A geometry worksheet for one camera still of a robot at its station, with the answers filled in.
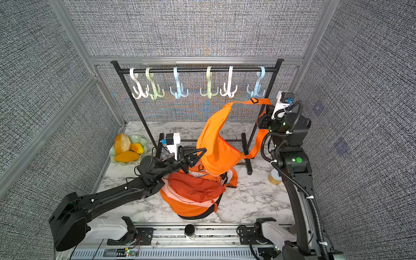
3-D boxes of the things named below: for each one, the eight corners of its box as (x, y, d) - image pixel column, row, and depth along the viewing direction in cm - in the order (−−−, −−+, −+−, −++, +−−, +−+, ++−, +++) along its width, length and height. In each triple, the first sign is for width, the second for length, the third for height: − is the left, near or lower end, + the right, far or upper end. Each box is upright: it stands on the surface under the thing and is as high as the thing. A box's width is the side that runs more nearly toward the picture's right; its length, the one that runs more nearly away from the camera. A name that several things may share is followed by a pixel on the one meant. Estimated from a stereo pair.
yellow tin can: (270, 185, 91) (273, 181, 87) (266, 173, 96) (269, 168, 91) (278, 185, 91) (282, 181, 87) (274, 173, 96) (278, 168, 91)
